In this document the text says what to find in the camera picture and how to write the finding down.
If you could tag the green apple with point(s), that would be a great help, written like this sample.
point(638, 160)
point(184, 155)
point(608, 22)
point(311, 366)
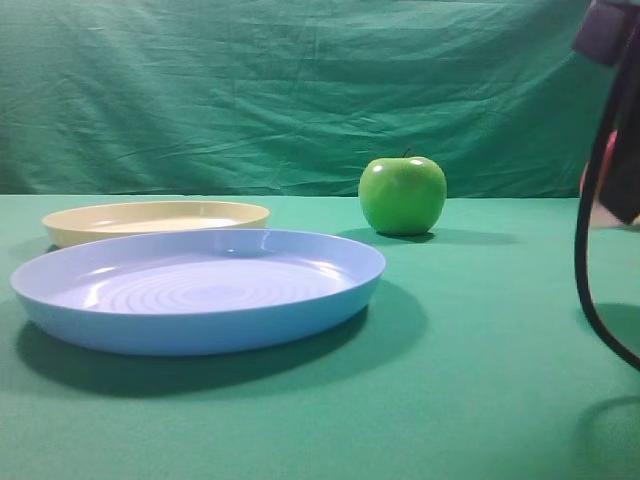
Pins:
point(402, 196)

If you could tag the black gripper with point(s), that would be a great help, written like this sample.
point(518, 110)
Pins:
point(609, 36)

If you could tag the yellow plastic plate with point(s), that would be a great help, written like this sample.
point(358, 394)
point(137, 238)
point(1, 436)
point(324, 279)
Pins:
point(91, 223)

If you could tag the blue plastic plate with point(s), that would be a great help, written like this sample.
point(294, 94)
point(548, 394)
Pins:
point(198, 292)

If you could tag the green backdrop cloth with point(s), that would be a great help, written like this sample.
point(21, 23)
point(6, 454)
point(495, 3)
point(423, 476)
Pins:
point(293, 97)

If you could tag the green table cloth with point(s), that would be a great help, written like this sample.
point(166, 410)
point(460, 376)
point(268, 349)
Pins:
point(473, 361)

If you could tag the red yellow round bread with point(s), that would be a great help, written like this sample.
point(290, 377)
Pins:
point(604, 165)

